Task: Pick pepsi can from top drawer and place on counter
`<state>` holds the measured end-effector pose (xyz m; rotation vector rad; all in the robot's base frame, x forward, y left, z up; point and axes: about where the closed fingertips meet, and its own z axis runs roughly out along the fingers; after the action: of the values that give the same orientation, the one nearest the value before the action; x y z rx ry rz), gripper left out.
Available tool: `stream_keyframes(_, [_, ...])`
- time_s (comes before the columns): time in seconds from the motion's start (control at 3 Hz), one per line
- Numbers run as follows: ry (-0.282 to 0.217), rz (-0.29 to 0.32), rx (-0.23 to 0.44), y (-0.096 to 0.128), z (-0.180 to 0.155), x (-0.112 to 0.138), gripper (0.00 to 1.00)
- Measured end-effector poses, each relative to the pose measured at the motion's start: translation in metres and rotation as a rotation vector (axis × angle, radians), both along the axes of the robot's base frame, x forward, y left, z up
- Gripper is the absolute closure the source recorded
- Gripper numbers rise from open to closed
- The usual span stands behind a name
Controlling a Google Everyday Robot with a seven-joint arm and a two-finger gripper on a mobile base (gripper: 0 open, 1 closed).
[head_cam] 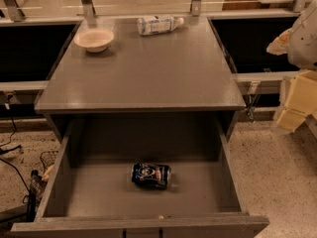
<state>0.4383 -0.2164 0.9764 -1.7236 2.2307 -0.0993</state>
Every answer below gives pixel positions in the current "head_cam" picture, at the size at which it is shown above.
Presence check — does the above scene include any black floor cable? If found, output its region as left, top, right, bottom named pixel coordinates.
left=0, top=116, right=31, bottom=193

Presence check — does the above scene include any clear plastic water bottle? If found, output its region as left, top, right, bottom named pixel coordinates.
left=137, top=15, right=184, bottom=36

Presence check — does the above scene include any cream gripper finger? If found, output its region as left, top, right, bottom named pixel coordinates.
left=266, top=29, right=291, bottom=56
left=275, top=70, right=317, bottom=133

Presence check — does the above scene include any open grey top drawer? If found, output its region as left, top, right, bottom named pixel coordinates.
left=12, top=113, right=268, bottom=238

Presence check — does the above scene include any black wire basket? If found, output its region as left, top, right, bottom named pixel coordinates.
left=40, top=151, right=58, bottom=170

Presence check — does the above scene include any white bowl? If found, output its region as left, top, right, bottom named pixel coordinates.
left=73, top=29, right=114, bottom=53

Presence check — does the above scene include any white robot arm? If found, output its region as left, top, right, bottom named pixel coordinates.
left=266, top=0, right=317, bottom=134

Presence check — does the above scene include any blue pepsi can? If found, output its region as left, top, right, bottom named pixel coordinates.
left=131, top=163, right=171, bottom=189

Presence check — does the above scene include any grey cabinet counter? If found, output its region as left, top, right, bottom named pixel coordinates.
left=34, top=15, right=247, bottom=141

